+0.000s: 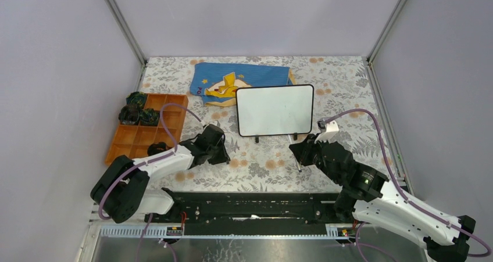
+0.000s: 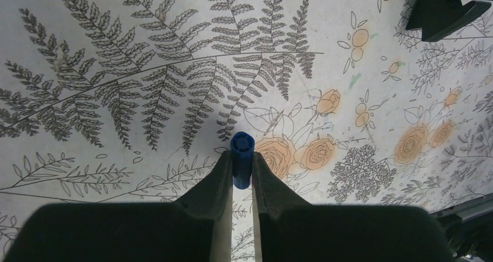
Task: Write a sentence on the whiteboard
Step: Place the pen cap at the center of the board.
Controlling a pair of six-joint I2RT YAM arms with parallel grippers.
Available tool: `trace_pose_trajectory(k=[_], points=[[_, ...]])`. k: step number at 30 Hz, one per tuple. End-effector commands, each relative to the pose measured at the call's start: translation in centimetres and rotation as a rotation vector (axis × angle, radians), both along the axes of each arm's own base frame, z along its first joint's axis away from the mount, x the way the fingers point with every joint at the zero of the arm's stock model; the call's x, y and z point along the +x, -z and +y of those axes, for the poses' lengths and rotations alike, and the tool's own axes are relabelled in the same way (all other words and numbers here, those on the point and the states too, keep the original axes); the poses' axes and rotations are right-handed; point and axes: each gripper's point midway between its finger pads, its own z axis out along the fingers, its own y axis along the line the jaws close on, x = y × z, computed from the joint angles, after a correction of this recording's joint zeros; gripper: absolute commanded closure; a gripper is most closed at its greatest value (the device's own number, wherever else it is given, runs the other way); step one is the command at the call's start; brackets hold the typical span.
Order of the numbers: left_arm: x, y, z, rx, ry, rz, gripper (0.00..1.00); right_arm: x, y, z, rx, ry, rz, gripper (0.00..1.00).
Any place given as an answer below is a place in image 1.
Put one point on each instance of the orange compartment tray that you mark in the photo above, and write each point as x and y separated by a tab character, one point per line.
134	140

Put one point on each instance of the right aluminium frame post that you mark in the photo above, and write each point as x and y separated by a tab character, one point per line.
386	30

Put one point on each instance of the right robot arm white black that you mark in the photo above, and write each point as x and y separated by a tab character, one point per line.
368	195

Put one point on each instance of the dark green scrunchie top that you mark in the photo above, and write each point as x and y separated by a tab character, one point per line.
137	98

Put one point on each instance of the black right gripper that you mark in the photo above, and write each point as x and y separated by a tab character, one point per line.
300	150

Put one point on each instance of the floral tablecloth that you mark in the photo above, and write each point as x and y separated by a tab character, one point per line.
342	85

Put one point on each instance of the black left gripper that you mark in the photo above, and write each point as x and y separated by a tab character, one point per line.
224	156

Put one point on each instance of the aluminium frame post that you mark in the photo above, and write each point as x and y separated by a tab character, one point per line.
126	31
386	30

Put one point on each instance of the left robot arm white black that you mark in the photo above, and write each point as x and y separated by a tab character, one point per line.
124	189

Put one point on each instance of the black framed whiteboard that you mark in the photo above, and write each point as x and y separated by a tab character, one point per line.
273	111

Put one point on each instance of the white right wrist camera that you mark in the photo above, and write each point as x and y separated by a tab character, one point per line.
327	130

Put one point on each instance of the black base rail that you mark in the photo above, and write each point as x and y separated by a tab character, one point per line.
304	208

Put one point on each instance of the blue pikachu cloth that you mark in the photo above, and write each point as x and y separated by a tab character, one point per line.
216	83

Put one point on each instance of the left aluminium frame post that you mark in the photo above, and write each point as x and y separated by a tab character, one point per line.
126	31

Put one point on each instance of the dark green scrunchie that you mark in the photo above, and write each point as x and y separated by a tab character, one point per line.
137	98
149	117

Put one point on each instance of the dark green scrunchie right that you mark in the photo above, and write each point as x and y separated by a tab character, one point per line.
149	117

